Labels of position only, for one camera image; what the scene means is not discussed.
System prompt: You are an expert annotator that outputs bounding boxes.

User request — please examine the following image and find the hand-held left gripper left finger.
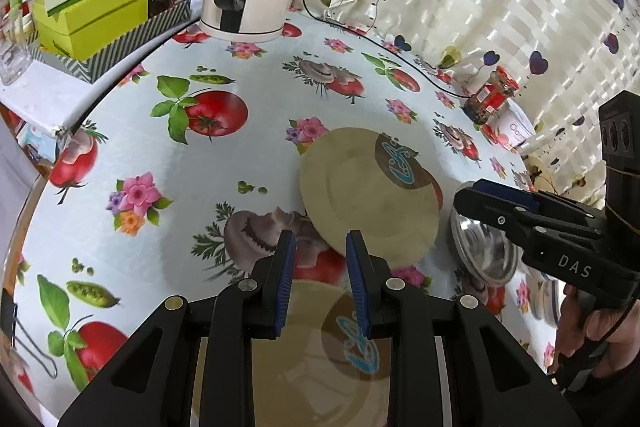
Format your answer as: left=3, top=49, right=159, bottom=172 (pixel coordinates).
left=57, top=229, right=296, bottom=427

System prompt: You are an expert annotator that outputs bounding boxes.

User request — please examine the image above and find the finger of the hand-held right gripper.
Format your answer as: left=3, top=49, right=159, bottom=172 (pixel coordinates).
left=454, top=189, right=601, bottom=253
left=474, top=179, right=606, bottom=230

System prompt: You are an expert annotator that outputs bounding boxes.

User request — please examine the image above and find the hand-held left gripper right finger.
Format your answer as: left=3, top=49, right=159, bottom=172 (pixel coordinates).
left=346, top=229, right=583, bottom=427

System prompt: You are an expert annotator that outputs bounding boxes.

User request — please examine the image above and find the white patterned ceramic bowl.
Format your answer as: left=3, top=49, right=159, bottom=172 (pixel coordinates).
left=527, top=272, right=563, bottom=328

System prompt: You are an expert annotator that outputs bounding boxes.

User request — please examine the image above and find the stainless steel bowl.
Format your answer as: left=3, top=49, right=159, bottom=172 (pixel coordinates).
left=447, top=181, right=521, bottom=288

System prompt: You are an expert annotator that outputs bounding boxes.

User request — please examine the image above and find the beige plate with blue motif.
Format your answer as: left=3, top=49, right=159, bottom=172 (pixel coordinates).
left=192, top=281, right=396, bottom=427
left=299, top=127, right=443, bottom=268

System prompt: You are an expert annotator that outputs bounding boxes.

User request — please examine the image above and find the person's right hand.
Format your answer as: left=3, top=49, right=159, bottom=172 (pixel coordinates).
left=555, top=284, right=640, bottom=378

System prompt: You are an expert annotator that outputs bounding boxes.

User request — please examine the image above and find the white yogurt tub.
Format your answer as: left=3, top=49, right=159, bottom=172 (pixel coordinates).
left=492, top=99, right=536, bottom=150

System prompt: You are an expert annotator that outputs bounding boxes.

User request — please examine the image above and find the red label glass jar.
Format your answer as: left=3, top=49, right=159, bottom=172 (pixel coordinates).
left=462, top=66, right=521, bottom=125

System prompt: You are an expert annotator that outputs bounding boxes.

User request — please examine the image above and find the vegetable print tablecloth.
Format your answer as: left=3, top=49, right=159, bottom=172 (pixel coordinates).
left=10, top=9, right=563, bottom=413

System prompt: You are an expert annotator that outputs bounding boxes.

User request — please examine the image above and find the grey chevron patterned box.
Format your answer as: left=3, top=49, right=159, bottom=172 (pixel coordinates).
left=25, top=0, right=193, bottom=82

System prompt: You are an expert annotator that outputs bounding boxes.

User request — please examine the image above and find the black binder clip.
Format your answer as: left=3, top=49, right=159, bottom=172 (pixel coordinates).
left=0, top=302, right=58, bottom=378

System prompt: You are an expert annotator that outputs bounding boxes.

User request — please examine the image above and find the white cardboard box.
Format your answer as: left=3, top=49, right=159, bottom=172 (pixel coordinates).
left=0, top=57, right=116, bottom=132

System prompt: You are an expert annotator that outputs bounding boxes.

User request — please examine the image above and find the bright green box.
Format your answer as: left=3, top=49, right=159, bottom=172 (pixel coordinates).
left=32, top=0, right=153, bottom=60

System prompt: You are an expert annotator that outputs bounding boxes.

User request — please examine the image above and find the clear glass jar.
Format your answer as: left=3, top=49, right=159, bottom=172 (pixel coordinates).
left=0, top=14, right=33, bottom=85

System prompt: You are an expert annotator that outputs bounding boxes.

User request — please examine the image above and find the black power cable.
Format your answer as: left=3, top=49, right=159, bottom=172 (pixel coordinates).
left=298, top=0, right=473, bottom=100

